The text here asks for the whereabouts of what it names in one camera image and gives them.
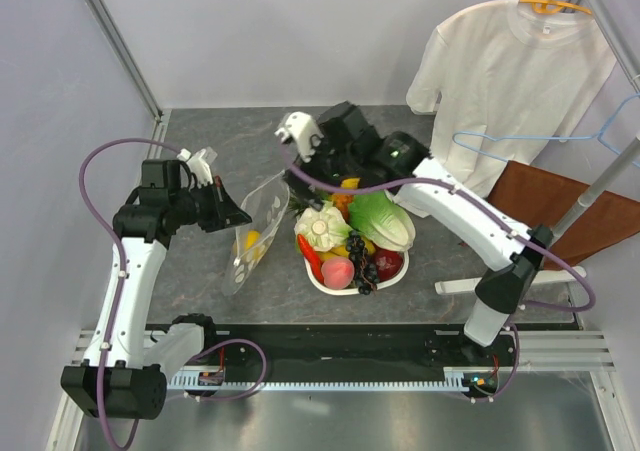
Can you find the dark toy grape bunch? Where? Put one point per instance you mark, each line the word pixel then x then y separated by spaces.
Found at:
pixel 365 278

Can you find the brown cloth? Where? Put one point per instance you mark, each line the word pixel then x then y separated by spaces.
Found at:
pixel 538 197

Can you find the aluminium frame rail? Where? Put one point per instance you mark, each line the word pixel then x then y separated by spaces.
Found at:
pixel 117 42

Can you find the dark red toy pomegranate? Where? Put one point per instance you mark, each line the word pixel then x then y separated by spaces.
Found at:
pixel 388 264

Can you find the white slotted cable duct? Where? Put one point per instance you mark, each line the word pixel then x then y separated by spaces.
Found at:
pixel 387 380

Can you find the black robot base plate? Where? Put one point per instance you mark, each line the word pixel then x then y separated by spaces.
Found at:
pixel 258 349

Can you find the white green toy cabbage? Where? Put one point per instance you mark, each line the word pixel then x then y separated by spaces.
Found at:
pixel 324 229

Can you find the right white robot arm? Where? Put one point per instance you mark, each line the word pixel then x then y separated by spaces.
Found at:
pixel 417 182

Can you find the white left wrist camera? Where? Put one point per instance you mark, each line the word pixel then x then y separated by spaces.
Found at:
pixel 199 164

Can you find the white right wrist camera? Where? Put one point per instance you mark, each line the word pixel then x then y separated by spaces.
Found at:
pixel 301 129

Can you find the yellow toy lemon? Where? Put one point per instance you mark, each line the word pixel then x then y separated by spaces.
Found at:
pixel 254 248

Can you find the yellow toy banana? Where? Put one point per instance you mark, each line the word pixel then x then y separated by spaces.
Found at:
pixel 341 251

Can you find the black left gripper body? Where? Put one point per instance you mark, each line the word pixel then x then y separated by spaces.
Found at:
pixel 206 207

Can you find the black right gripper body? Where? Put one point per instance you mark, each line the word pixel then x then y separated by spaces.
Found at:
pixel 329 165

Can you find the red toy chili pepper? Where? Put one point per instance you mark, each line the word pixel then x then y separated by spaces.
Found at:
pixel 309 253

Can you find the green toy lettuce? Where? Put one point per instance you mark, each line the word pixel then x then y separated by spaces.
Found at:
pixel 384 223

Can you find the blue clothes hanger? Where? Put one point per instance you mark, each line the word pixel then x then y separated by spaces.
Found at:
pixel 599 136

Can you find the white t-shirt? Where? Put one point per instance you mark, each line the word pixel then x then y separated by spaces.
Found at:
pixel 501 69

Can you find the orange clothes hanger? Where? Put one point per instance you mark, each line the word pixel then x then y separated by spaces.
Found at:
pixel 551 7

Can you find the clear dotted zip top bag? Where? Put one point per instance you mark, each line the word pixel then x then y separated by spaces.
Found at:
pixel 266 205

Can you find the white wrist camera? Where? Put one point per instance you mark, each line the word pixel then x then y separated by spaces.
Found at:
pixel 301 129
pixel 199 164

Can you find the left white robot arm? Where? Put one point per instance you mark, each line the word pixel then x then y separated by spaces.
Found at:
pixel 118 376

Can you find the pink toy peach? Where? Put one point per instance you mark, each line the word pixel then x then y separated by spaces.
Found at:
pixel 337 272

